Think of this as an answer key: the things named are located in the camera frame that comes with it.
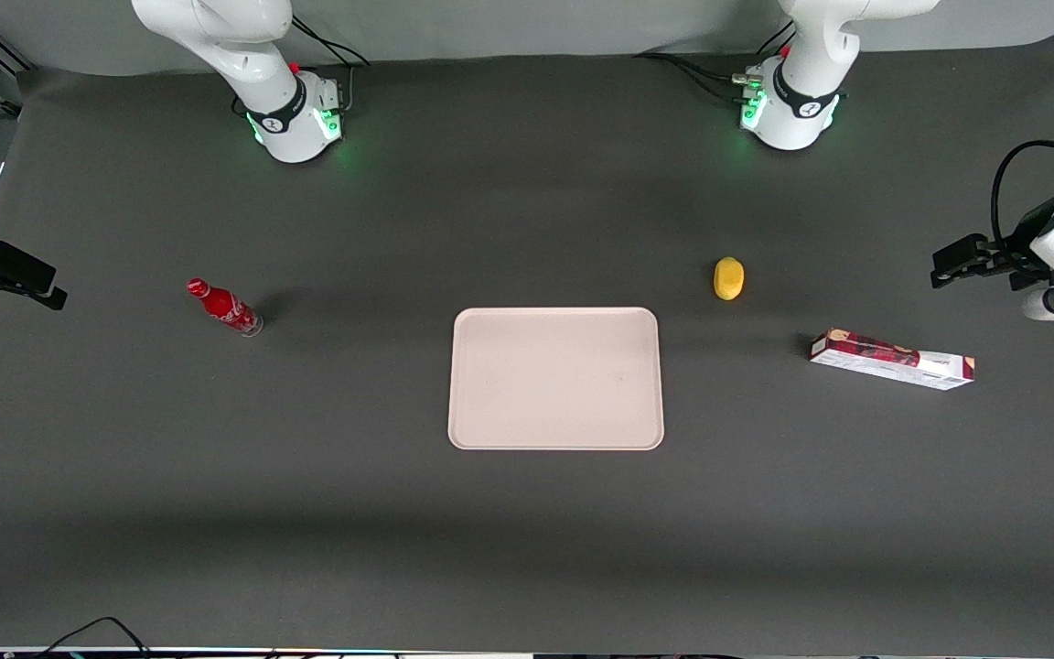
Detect black looped gripper cable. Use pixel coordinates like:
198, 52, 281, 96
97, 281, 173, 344
990, 139, 1054, 253

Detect black right arm base cables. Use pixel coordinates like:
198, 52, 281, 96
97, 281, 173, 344
292, 15, 371, 113

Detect pale pink plastic tray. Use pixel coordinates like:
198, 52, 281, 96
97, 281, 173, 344
447, 307, 665, 452

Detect black cable at table edge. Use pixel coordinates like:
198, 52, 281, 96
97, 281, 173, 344
33, 616, 155, 659

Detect yellow lemon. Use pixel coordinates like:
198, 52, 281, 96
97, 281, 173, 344
714, 257, 746, 302

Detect black arm base cables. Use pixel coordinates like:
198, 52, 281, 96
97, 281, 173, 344
292, 15, 371, 113
633, 20, 797, 103

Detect black left arm base cables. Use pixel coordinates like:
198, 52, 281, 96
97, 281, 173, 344
633, 20, 797, 103

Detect red tartan cookie box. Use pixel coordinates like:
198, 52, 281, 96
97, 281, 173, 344
809, 329, 976, 392

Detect red cola bottle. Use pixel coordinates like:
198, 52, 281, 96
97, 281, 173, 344
186, 277, 264, 338

